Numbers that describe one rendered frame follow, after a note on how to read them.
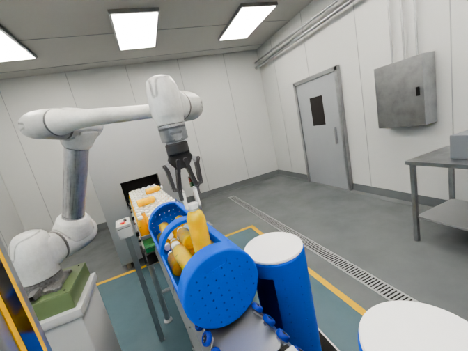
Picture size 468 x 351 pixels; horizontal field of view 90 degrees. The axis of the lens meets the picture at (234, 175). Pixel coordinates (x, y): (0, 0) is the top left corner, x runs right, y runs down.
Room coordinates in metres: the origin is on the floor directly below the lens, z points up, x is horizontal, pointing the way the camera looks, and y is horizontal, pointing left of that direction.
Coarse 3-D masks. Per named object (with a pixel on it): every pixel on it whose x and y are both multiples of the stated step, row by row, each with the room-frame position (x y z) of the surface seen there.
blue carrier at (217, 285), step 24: (168, 216) 1.49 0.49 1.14; (216, 240) 1.12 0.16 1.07; (168, 264) 1.07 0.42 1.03; (192, 264) 0.70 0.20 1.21; (216, 264) 0.71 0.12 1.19; (240, 264) 0.74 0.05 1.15; (192, 288) 0.67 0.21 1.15; (216, 288) 0.70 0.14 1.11; (240, 288) 0.73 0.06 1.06; (192, 312) 0.66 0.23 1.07; (216, 312) 0.69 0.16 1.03; (240, 312) 0.73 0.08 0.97
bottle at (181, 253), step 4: (176, 244) 0.98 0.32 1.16; (180, 244) 0.98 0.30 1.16; (176, 248) 0.96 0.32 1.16; (180, 248) 0.95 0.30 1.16; (184, 248) 0.96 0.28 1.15; (176, 252) 0.94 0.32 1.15; (180, 252) 0.93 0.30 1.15; (184, 252) 0.94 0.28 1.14; (188, 252) 0.94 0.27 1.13; (176, 256) 0.93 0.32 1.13; (180, 256) 0.92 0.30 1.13; (184, 256) 0.92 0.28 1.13; (188, 256) 0.92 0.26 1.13; (176, 260) 0.93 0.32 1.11; (180, 260) 0.91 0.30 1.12; (184, 260) 0.90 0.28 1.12; (188, 260) 0.90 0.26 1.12; (180, 264) 0.90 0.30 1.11; (184, 264) 0.89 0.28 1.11
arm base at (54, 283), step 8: (64, 272) 1.08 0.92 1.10; (48, 280) 0.98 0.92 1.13; (56, 280) 1.00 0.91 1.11; (64, 280) 1.03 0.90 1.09; (24, 288) 0.94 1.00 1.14; (32, 288) 0.94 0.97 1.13; (40, 288) 0.94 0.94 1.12; (48, 288) 0.96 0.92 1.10; (56, 288) 0.96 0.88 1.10; (32, 296) 0.90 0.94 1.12; (40, 296) 0.94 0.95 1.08
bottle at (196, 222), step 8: (192, 216) 0.78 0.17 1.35; (200, 216) 0.78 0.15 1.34; (192, 224) 0.77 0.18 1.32; (200, 224) 0.78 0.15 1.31; (192, 232) 0.78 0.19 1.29; (200, 232) 0.77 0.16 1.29; (208, 232) 0.80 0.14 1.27; (192, 240) 0.78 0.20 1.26; (200, 240) 0.77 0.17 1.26; (208, 240) 0.79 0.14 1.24; (200, 248) 0.77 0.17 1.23
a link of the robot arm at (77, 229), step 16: (96, 128) 1.14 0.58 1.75; (64, 144) 1.08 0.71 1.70; (80, 144) 1.09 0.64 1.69; (64, 160) 1.11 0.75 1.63; (80, 160) 1.12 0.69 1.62; (64, 176) 1.12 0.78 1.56; (80, 176) 1.13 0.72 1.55; (64, 192) 1.13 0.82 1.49; (80, 192) 1.14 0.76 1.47; (64, 208) 1.14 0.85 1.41; (80, 208) 1.16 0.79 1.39; (64, 224) 1.12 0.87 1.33; (80, 224) 1.15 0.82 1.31; (96, 224) 1.29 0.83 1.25; (64, 240) 1.10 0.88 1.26; (80, 240) 1.16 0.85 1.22
